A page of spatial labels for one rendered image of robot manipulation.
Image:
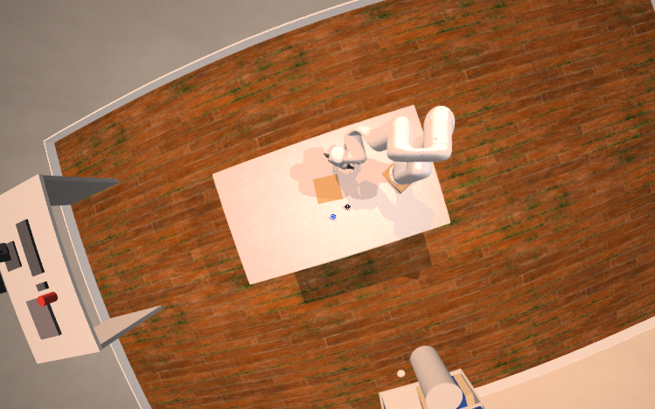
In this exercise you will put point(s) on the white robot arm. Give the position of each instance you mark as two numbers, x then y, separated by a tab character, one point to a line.
397	137

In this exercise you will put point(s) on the brown mat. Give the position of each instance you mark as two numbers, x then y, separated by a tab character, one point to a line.
327	189

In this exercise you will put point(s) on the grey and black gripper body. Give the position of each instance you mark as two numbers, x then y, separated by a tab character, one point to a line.
342	167

